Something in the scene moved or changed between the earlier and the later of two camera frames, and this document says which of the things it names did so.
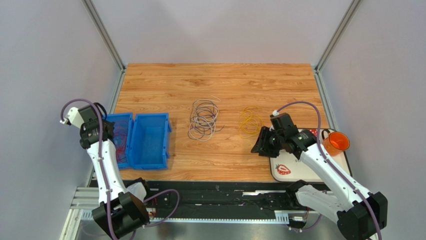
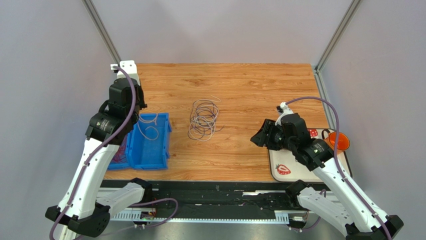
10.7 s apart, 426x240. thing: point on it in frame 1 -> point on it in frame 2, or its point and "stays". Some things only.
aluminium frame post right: [349, 17] stays
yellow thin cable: [250, 121] -> [148, 121]
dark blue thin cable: [203, 119] stays
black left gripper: [110, 124] -> [142, 104]
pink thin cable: [121, 154] stays
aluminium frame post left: [90, 9] stays
